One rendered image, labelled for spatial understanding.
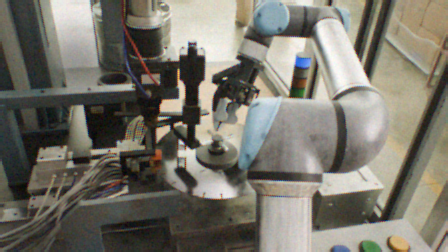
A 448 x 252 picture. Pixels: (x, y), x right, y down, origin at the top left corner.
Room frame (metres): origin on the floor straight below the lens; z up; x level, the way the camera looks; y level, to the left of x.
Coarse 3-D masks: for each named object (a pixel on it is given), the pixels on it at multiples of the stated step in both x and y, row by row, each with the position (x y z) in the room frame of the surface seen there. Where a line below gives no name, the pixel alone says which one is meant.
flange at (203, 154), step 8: (224, 144) 0.80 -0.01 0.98; (232, 144) 0.82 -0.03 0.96; (200, 152) 0.78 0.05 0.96; (208, 152) 0.78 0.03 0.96; (216, 152) 0.77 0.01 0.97; (224, 152) 0.78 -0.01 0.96; (232, 152) 0.79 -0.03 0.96; (200, 160) 0.75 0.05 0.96; (208, 160) 0.75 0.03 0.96; (216, 160) 0.75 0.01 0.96; (224, 160) 0.75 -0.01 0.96; (232, 160) 0.76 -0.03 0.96
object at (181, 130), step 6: (180, 126) 0.79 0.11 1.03; (192, 126) 0.74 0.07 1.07; (174, 132) 0.78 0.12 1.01; (180, 132) 0.77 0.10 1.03; (186, 132) 0.77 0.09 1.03; (192, 132) 0.74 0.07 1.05; (180, 138) 0.76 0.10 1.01; (186, 138) 0.74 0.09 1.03; (192, 138) 0.74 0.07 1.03; (186, 144) 0.74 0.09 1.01; (192, 144) 0.73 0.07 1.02; (198, 144) 0.74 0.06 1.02; (186, 150) 0.77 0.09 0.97
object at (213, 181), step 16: (208, 128) 0.91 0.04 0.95; (224, 128) 0.91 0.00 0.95; (240, 128) 0.92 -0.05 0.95; (160, 144) 0.81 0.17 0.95; (176, 144) 0.82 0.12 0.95; (240, 144) 0.84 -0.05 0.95; (160, 160) 0.75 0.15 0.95; (176, 160) 0.75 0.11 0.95; (192, 160) 0.76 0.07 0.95; (176, 176) 0.69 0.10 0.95; (192, 176) 0.69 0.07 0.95; (208, 176) 0.70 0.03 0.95; (224, 176) 0.70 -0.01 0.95; (240, 176) 0.71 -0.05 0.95; (192, 192) 0.64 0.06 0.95; (208, 192) 0.64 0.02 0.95; (224, 192) 0.65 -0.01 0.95; (240, 192) 0.65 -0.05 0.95
